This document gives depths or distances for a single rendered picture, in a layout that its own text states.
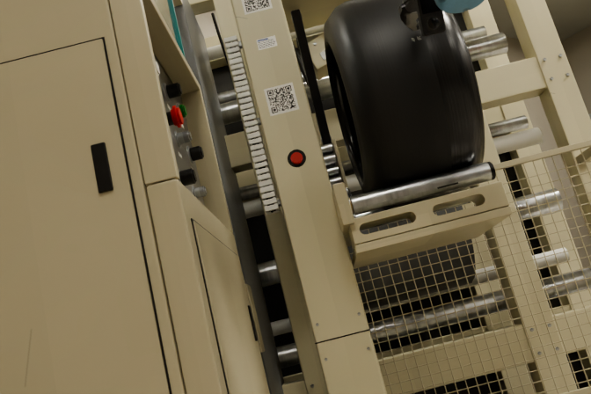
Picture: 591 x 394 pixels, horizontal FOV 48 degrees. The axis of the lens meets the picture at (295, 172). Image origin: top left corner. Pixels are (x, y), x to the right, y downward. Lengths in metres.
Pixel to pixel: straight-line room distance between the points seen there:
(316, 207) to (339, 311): 0.25
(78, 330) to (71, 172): 0.23
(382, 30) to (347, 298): 0.62
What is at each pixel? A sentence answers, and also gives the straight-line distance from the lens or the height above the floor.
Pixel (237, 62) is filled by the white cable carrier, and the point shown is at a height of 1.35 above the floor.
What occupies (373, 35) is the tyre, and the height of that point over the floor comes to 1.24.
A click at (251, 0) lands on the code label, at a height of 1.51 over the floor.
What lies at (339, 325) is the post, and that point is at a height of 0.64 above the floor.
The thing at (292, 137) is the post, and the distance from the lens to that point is 1.64.
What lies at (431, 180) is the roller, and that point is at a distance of 1.55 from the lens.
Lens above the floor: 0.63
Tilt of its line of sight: 14 degrees up
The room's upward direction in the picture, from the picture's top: 14 degrees counter-clockwise
